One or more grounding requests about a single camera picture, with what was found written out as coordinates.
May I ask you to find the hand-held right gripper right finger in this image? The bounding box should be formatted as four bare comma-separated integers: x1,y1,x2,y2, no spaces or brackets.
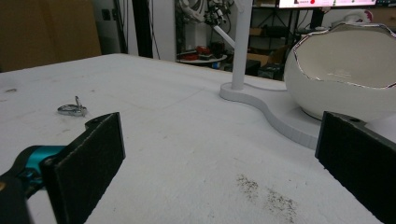
315,110,396,224

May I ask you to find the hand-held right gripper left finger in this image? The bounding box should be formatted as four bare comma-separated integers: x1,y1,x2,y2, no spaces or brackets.
41,111,126,224

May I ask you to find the silver metal ring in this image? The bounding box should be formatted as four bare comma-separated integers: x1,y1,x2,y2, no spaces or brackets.
57,95,89,118

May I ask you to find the white egg-shaped bowl silver rim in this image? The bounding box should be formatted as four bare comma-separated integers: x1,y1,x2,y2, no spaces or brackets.
283,21,396,123

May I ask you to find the brown wooden panel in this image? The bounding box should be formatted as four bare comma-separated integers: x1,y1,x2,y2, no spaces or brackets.
0,0,103,73

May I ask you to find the cardboard box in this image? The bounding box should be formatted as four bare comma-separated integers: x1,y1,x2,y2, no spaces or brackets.
247,52,271,67

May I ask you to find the round white side table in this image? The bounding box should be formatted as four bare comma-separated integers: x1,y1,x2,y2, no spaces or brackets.
177,53,229,65

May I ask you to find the monitor screen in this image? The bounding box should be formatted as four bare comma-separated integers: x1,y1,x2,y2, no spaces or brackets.
277,0,378,9

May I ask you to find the white jewelry stand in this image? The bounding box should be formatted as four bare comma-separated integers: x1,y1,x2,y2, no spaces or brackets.
213,0,396,150

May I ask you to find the red tool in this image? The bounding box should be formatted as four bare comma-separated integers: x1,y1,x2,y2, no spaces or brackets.
195,45,213,56

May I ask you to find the black vertical post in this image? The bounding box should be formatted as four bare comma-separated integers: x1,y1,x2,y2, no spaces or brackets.
132,0,154,59

